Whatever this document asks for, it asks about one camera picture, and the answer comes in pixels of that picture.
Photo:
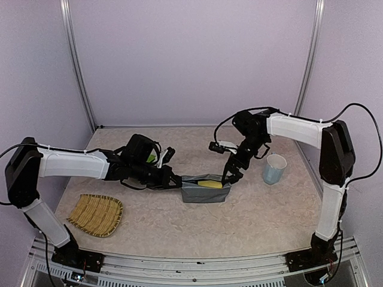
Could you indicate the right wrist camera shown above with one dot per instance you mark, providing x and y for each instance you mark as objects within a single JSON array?
[{"x": 223, "y": 146}]

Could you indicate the grey zipper pouch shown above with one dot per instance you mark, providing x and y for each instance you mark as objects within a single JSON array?
[{"x": 192, "y": 193}]

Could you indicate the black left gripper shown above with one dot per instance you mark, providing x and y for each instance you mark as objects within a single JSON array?
[{"x": 163, "y": 181}]

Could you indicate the yellow sponge block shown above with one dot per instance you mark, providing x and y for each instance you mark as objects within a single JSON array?
[{"x": 210, "y": 184}]

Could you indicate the green plastic plate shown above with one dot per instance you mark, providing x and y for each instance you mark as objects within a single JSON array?
[{"x": 152, "y": 158}]

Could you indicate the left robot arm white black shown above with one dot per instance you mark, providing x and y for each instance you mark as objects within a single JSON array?
[{"x": 141, "y": 159}]

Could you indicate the aluminium frame post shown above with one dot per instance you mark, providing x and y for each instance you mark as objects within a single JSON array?
[
  {"x": 310, "y": 60},
  {"x": 75, "y": 60}
]

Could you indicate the right aluminium frame post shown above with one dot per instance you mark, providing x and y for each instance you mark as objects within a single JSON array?
[{"x": 310, "y": 60}]

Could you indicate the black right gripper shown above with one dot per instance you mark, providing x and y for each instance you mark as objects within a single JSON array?
[{"x": 234, "y": 167}]

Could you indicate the left aluminium frame post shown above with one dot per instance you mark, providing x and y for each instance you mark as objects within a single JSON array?
[{"x": 75, "y": 60}]

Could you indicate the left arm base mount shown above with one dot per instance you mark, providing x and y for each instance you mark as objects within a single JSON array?
[{"x": 71, "y": 255}]

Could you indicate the light blue cup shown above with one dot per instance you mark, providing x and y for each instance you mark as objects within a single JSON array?
[{"x": 274, "y": 169}]

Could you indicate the front aluminium rail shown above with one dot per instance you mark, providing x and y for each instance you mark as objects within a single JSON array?
[{"x": 130, "y": 270}]

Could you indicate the woven bamboo tray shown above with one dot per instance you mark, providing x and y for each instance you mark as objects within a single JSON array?
[{"x": 96, "y": 215}]

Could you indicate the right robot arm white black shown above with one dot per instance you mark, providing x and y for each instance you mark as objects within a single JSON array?
[{"x": 337, "y": 158}]

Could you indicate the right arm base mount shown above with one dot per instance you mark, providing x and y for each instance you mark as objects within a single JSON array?
[{"x": 311, "y": 254}]

